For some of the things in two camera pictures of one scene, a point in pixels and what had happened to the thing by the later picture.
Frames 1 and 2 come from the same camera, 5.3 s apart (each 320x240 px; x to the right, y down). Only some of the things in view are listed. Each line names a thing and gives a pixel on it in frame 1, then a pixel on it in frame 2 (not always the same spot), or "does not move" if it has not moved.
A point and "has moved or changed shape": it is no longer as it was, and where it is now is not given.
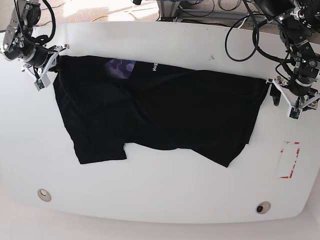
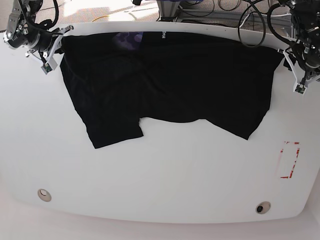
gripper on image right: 295,99 -> 303,76
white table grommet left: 44,195 does not move
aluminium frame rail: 171,11 does not move
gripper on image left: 37,72 -> 43,45
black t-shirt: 107,103 has moved or changed shape
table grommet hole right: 263,207 does not move
